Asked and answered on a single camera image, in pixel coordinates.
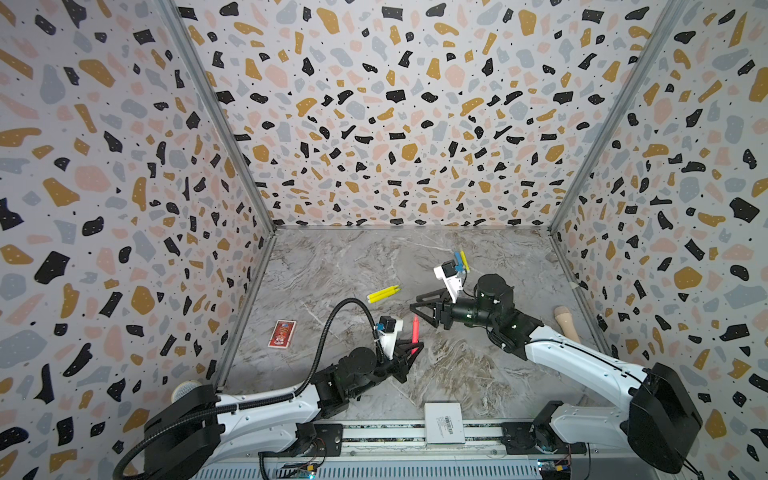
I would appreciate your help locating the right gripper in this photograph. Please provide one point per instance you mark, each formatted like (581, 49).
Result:
(445, 309)

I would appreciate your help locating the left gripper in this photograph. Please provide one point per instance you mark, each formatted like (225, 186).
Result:
(399, 363)

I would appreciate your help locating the pink highlighter pen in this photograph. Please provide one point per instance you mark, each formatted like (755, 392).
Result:
(415, 330)

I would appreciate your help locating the blue highlighter pen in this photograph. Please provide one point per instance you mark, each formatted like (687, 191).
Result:
(459, 261)

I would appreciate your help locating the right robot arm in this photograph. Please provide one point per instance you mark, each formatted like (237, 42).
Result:
(650, 413)

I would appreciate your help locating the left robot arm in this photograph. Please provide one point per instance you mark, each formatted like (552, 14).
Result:
(202, 426)

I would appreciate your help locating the wooden rolling pin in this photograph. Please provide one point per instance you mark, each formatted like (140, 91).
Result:
(563, 316)

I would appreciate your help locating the red card packet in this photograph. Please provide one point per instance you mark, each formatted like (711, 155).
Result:
(282, 334)

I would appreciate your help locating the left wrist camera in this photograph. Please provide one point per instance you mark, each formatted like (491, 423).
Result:
(388, 329)

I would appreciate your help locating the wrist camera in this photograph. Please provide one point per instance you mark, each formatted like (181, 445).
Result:
(388, 329)
(451, 274)

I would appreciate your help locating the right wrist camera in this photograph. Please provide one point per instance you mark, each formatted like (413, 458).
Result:
(451, 274)

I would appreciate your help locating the white box on rail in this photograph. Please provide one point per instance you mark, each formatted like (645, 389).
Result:
(444, 423)

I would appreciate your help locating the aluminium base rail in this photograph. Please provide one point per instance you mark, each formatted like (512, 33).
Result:
(481, 449)

